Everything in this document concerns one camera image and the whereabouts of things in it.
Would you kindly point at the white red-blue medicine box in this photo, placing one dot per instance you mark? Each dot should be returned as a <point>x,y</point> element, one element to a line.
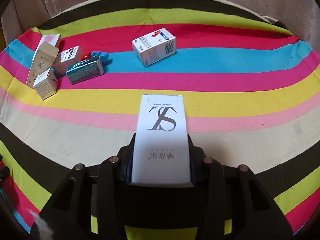
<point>67,58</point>
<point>155,46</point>

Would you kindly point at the tall beige printed box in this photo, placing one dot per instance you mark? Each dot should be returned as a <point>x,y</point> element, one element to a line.
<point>44,58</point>

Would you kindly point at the small white cube box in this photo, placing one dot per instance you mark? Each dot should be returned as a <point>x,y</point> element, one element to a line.
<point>46,84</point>

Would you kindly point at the red blue toy car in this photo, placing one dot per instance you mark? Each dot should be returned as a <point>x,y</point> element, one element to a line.
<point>103,55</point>

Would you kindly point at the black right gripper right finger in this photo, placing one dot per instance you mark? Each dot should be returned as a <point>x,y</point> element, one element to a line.
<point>239,206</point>

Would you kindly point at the white pink-stained box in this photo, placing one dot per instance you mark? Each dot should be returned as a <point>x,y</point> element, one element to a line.
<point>52,39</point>

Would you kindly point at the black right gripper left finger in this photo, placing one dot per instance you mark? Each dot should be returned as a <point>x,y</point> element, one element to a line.
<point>90,202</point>

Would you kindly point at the teal printed box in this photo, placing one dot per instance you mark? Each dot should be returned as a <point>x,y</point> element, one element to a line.
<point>85,70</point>

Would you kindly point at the white TS logo box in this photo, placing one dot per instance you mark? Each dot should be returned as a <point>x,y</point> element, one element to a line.
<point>161,150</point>

